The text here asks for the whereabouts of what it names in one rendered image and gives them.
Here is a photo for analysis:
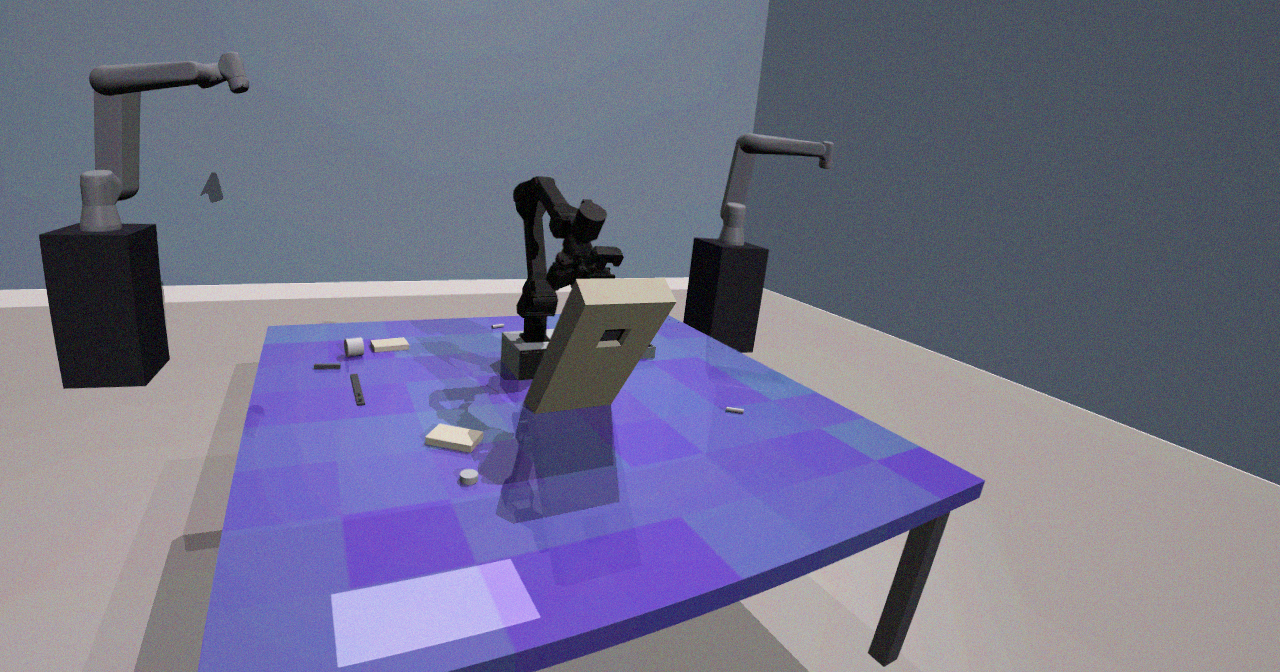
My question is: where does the beige rectangular block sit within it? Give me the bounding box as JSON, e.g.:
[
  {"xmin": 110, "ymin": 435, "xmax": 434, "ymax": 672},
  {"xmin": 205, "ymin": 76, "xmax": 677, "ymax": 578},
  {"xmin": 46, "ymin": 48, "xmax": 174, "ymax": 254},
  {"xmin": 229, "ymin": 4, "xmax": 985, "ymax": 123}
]
[
  {"xmin": 370, "ymin": 337, "xmax": 410, "ymax": 352},
  {"xmin": 425, "ymin": 422, "xmax": 484, "ymax": 453}
]

